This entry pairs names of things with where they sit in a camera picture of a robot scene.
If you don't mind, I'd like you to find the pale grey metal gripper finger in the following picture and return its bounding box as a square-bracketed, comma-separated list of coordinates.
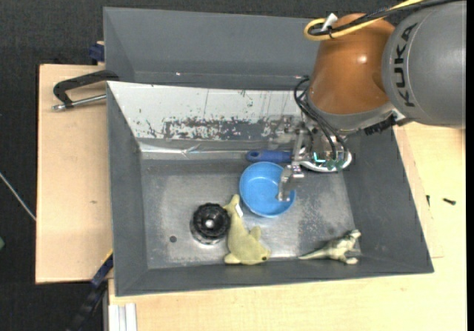
[277, 163, 306, 203]

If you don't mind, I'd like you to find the blue plastic bowl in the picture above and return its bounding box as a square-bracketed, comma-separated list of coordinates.
[238, 161, 297, 218]

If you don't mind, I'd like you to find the yellow-green plush dolphin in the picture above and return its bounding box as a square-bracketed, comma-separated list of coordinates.
[221, 193, 272, 266]

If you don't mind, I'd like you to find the green toy dinosaur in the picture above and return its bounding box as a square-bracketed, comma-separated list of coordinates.
[298, 229, 362, 265]

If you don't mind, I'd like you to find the grey metal bin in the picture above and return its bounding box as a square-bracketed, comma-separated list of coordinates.
[102, 6, 435, 297]

